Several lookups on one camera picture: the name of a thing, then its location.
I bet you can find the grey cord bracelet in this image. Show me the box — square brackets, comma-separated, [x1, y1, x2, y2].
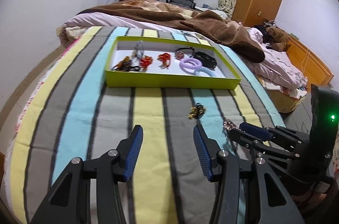
[133, 39, 146, 62]

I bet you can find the brown fleece blanket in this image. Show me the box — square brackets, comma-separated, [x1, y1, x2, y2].
[81, 0, 265, 63]

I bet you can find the wooden bed headboard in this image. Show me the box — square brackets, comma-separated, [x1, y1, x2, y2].
[272, 37, 335, 113]

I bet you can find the black cord pendant bracelet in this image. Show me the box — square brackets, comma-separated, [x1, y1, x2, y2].
[174, 46, 196, 60]

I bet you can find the purple spiral hair tie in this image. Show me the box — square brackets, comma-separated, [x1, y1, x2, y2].
[179, 57, 203, 75]

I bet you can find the gold black bead bracelet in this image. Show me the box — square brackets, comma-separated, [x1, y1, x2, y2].
[188, 103, 207, 120]

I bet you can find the black fitness band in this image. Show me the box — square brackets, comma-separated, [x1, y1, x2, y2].
[193, 51, 217, 69]

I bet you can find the brown teddy bear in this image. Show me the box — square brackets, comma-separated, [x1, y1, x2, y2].
[263, 19, 290, 52]

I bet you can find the dark beaded bracelet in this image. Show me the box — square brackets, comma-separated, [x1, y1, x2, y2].
[120, 60, 141, 73]

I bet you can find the amber bead bracelet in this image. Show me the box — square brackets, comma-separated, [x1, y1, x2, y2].
[112, 55, 133, 71]

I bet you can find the green shallow box tray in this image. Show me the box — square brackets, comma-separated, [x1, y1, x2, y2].
[105, 36, 241, 90]

